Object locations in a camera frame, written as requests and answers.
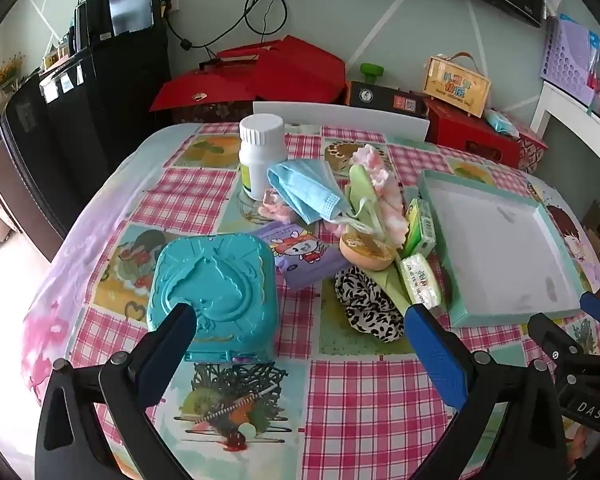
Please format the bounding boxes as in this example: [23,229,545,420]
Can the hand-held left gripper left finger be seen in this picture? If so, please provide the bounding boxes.
[36,302,198,480]

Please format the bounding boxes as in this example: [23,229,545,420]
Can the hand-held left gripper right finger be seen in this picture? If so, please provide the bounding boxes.
[404,303,566,480]

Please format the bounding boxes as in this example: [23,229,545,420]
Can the white green tissue packet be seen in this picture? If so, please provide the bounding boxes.
[399,254,443,309]

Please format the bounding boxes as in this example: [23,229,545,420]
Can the leopard print scrunchie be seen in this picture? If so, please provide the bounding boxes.
[334,266,411,343]

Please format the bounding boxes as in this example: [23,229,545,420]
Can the teal shallow box tray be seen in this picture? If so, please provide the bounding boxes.
[417,169,598,328]

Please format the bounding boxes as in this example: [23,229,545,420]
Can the pink white fluffy cloth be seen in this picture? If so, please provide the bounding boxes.
[350,144,411,253]

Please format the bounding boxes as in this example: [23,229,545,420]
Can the purple baby wipes packet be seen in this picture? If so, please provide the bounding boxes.
[256,221,350,290]

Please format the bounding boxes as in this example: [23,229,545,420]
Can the pink floral scrunchie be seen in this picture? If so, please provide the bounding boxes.
[260,189,293,221]

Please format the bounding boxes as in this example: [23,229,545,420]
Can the light green cloth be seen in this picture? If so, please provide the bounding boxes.
[344,165,416,311]

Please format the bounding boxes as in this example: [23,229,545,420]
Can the blue face mask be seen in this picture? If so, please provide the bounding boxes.
[267,159,353,226]

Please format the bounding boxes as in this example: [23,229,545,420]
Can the teal plastic embossed case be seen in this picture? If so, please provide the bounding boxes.
[147,234,279,363]

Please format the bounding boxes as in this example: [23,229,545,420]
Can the pink checkered printed tablecloth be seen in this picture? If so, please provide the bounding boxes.
[22,121,600,480]

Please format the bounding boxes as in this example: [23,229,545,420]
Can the red patterned box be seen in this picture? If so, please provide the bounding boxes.
[515,125,548,173]

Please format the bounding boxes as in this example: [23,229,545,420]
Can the white shelf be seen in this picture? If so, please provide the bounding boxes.
[530,82,600,181]

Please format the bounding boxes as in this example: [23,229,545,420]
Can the blue packet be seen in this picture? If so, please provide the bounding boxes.
[485,109,521,138]

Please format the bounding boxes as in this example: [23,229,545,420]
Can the white pill bottle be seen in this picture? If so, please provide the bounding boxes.
[238,114,286,201]

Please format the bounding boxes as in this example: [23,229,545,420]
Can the red cardboard crate box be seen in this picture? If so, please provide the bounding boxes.
[425,97,523,166]

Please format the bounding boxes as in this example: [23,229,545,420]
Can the low black suitcase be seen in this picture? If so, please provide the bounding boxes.
[0,77,81,261]

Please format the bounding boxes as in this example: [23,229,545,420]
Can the tall black suitcase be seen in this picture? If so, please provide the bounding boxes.
[40,25,171,241]

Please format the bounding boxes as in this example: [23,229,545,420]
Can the purple perforated basket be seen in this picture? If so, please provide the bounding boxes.
[540,15,600,103]

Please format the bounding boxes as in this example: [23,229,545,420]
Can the red floral gift box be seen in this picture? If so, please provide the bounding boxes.
[149,65,261,123]

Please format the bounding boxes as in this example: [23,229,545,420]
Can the white chair back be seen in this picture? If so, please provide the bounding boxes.
[252,101,431,143]

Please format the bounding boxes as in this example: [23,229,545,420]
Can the black orange box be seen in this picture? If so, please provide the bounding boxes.
[346,80,431,118]

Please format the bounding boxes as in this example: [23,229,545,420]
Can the plain red gift box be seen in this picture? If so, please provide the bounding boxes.
[215,36,348,108]

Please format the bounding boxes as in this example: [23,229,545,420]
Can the yellow flowers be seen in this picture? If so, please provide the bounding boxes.
[0,52,26,93]

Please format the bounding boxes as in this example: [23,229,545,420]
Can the black printer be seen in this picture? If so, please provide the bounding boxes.
[74,0,154,46]

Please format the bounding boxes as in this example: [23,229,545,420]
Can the yellow gift box with handle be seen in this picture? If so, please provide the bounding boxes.
[422,51,492,118]

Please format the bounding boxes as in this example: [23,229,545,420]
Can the black cables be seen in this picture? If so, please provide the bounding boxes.
[177,0,291,53]

